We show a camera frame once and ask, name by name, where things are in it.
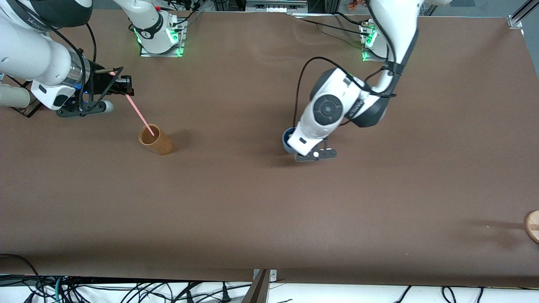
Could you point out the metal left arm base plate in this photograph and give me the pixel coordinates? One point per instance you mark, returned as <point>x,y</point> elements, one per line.
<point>370,57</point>

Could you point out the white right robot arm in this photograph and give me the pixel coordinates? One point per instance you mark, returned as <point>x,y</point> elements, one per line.
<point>33,54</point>

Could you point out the pink chopstick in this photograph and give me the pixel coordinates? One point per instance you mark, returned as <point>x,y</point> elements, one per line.
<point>141,115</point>

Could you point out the metal table edge bracket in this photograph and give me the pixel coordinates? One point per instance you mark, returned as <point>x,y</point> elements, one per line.
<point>273,275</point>

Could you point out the brown wooden cup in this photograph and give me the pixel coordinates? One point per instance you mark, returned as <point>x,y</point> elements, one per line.
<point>161,145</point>

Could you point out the round wooden disc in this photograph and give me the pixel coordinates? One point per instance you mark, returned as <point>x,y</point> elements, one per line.
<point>533,227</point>

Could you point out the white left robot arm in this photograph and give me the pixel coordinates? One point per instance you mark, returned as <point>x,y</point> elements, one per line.
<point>332,105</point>

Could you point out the grey power strip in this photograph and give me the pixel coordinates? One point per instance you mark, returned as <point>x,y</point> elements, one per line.
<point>276,6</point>

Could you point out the blue cup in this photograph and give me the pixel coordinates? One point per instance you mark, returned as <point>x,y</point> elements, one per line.
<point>287,141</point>

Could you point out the dark angled bar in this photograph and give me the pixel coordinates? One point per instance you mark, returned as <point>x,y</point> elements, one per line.
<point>257,290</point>

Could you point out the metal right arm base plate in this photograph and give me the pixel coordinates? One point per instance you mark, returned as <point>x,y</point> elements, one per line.
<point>162,52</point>

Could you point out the aluminium corner profile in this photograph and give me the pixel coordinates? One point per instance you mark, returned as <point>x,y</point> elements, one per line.
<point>520,17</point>

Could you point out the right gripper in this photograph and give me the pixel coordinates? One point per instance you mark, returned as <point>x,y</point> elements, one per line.
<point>99,82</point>

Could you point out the white ceramic cup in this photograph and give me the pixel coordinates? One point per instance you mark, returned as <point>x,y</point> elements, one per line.
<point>12,97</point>

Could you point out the black cup rack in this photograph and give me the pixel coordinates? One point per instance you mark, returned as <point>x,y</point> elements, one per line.
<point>29,110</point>

